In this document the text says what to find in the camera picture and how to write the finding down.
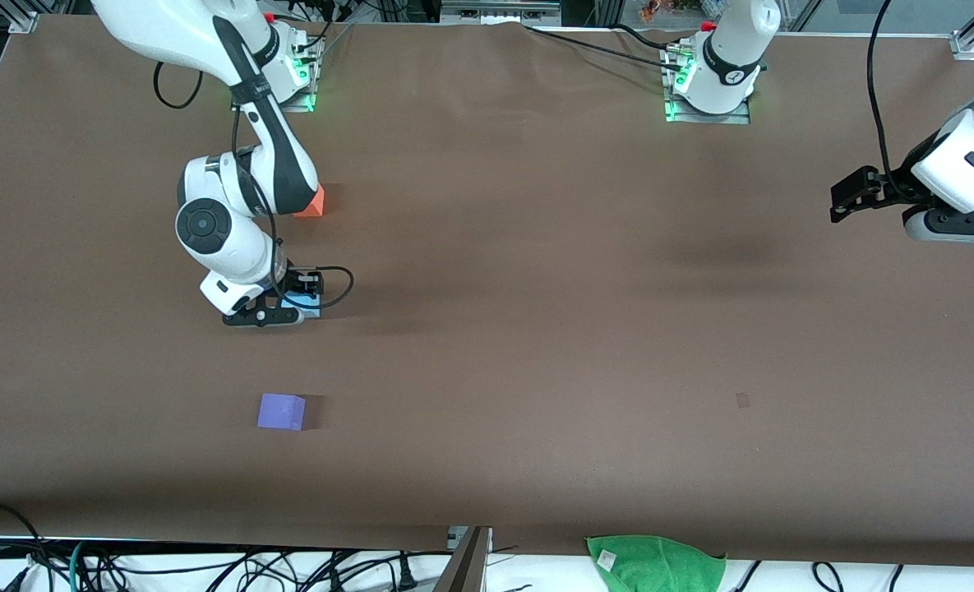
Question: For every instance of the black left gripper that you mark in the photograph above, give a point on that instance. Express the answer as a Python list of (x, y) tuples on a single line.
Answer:
[(895, 187)]

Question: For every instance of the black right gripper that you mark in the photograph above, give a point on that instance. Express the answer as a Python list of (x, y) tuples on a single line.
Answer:
[(295, 282)]

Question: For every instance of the blue foam block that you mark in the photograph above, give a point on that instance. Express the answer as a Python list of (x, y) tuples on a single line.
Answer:
[(310, 311)]

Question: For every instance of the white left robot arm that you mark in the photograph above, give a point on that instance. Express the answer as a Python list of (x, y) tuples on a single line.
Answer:
[(733, 49)]

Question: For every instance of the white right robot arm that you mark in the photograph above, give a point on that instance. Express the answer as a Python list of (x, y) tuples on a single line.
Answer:
[(215, 230)]

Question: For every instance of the orange foam block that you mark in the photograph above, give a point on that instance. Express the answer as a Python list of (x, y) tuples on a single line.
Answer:
[(316, 207)]

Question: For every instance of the purple foam block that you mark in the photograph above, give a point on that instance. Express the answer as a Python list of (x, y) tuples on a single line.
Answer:
[(281, 411)]

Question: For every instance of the brown table cover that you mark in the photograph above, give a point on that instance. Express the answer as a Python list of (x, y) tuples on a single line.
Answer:
[(486, 370)]

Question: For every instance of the orange toy pile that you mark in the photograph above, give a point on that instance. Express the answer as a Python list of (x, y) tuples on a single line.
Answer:
[(676, 10)]

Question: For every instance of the white socket box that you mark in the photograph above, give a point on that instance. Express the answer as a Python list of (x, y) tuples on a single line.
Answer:
[(454, 536)]

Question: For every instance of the black power plug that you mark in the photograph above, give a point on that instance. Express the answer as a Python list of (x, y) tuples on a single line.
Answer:
[(406, 571)]

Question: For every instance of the green cloth with label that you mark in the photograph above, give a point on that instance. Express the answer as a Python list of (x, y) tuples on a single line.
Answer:
[(659, 567)]

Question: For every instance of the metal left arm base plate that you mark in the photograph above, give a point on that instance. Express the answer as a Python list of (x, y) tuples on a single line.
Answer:
[(725, 119)]

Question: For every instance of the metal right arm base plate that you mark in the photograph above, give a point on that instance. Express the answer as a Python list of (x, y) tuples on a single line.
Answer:
[(302, 103)]

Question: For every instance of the aluminium profile bracket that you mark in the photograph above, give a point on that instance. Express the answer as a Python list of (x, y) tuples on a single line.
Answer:
[(25, 21), (967, 43)]

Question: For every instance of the grey metal post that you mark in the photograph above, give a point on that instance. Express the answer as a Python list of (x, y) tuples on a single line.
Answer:
[(466, 567)]

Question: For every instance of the aluminium frame with sockets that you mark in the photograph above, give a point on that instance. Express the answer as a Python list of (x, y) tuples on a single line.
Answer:
[(499, 10)]

